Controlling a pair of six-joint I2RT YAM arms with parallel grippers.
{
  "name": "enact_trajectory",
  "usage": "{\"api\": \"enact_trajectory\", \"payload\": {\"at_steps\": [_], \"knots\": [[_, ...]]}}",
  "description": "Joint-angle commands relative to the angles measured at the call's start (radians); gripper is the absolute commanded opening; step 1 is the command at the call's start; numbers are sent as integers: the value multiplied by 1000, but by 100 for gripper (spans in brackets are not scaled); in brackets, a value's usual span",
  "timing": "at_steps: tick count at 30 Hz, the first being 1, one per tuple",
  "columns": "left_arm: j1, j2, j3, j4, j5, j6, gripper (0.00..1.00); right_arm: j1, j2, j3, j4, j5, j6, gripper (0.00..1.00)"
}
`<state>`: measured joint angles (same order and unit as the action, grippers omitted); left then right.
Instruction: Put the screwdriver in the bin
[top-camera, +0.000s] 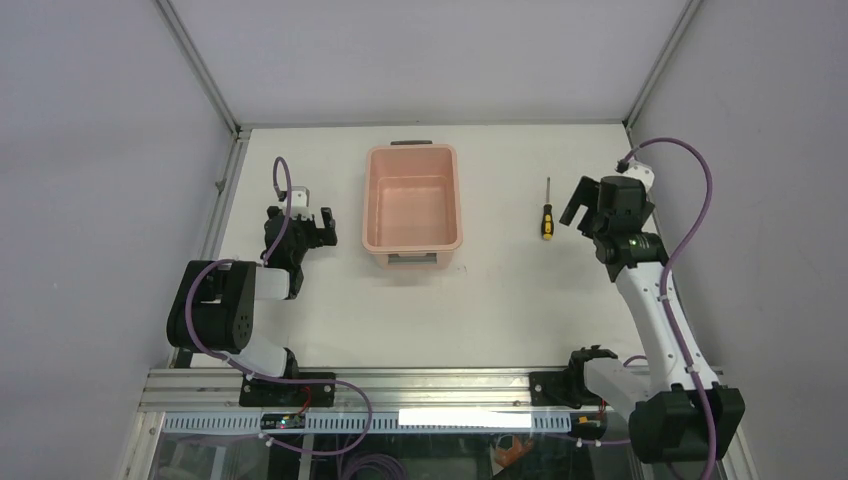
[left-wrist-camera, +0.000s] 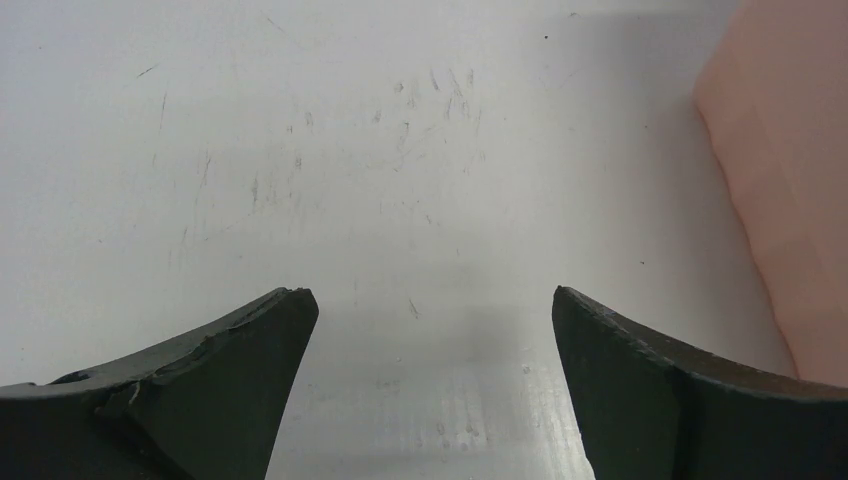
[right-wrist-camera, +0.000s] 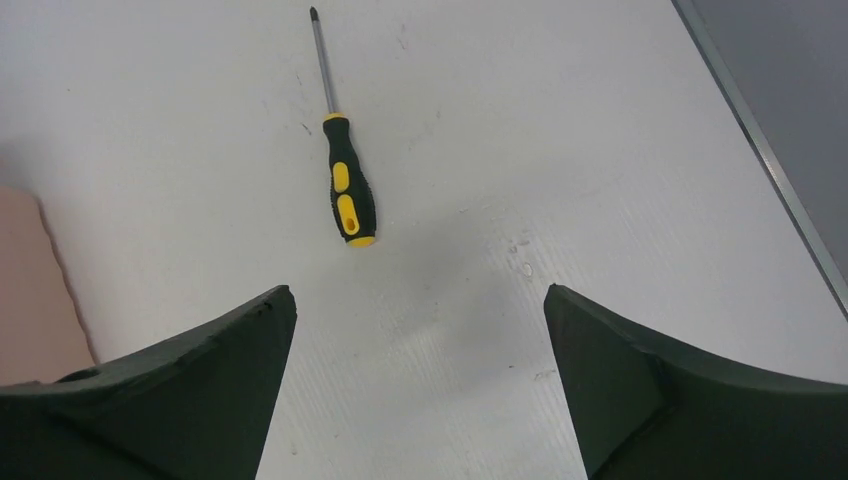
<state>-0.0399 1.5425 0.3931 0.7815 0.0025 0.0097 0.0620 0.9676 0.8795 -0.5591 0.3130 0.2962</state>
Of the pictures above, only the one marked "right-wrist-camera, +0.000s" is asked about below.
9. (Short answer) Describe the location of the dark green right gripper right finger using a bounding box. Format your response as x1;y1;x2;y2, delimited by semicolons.
544;285;847;479

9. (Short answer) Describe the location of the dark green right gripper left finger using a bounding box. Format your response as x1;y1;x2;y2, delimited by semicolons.
1;285;297;479

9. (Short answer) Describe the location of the black yellow handled screwdriver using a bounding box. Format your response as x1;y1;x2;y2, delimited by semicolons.
309;6;377;248

